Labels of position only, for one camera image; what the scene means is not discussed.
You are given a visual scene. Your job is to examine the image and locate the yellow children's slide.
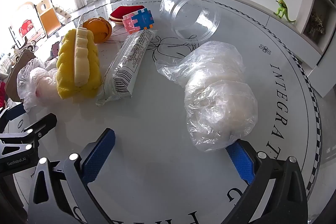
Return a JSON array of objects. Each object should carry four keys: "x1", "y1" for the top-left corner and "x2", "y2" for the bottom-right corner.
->
[{"x1": 35, "y1": 0, "x2": 72, "y2": 38}]

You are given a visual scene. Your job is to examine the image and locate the brown cardboard piece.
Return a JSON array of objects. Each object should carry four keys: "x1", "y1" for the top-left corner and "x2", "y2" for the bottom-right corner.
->
[{"x1": 5, "y1": 49, "x2": 36, "y2": 102}]

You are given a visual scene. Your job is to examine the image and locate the wooden toy car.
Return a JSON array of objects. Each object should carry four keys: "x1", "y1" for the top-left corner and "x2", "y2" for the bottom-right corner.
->
[{"x1": 24, "y1": 40, "x2": 40, "y2": 53}]

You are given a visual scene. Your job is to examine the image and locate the round white table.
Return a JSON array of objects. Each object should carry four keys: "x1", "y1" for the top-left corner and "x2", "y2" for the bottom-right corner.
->
[{"x1": 10, "y1": 0, "x2": 323, "y2": 224}]

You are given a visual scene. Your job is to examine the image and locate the small clear plastic bag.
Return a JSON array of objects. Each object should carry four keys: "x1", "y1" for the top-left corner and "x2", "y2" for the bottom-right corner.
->
[{"x1": 17, "y1": 59, "x2": 62, "y2": 112}]

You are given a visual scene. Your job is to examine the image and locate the small pink toy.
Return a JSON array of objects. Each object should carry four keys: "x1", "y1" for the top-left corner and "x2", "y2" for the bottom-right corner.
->
[{"x1": 51, "y1": 42, "x2": 61, "y2": 59}]

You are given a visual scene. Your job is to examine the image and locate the yellow corn toy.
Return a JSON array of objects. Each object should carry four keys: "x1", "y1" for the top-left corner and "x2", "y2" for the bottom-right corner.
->
[{"x1": 56, "y1": 27, "x2": 102, "y2": 103}]

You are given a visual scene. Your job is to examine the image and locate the red toy slice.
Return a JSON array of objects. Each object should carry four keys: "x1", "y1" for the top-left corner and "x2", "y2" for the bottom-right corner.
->
[{"x1": 110, "y1": 5, "x2": 145, "y2": 28}]

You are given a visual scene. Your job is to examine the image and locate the red and white toy house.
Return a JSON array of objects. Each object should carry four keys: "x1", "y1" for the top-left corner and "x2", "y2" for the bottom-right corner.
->
[{"x1": 9, "y1": 17, "x2": 48, "y2": 46}]

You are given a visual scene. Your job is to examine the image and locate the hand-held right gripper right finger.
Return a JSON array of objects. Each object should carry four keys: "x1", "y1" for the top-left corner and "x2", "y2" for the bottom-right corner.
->
[{"x1": 226, "y1": 139, "x2": 309, "y2": 224}]

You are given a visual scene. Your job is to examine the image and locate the green toy dinosaur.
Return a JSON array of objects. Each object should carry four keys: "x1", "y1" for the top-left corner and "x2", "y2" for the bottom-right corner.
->
[{"x1": 274, "y1": 0, "x2": 296, "y2": 24}]

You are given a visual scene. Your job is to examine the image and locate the orange toy fruit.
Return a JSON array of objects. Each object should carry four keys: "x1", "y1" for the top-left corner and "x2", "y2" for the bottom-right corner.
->
[{"x1": 83, "y1": 17, "x2": 113, "y2": 44}]

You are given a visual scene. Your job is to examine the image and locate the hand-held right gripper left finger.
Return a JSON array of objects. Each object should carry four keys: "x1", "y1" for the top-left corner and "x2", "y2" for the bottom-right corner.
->
[{"x1": 28, "y1": 128, "x2": 116, "y2": 224}]

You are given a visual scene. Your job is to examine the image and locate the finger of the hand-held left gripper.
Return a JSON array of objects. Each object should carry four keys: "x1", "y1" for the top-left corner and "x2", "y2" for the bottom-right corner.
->
[
  {"x1": 0, "y1": 103, "x2": 26, "y2": 133},
  {"x1": 0, "y1": 113, "x2": 58, "y2": 154}
]

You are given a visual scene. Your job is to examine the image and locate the large clear plastic bag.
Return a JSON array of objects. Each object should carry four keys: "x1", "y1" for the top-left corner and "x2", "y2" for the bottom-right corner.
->
[{"x1": 155, "y1": 41, "x2": 258, "y2": 153}]

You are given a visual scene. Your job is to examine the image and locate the white shelf unit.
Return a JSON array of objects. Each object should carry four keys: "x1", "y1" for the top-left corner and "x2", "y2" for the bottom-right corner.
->
[{"x1": 302, "y1": 0, "x2": 336, "y2": 51}]

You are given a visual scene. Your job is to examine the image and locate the dried flower bunch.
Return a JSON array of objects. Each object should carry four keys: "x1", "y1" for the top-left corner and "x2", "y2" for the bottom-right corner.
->
[{"x1": 308, "y1": 11, "x2": 325, "y2": 35}]

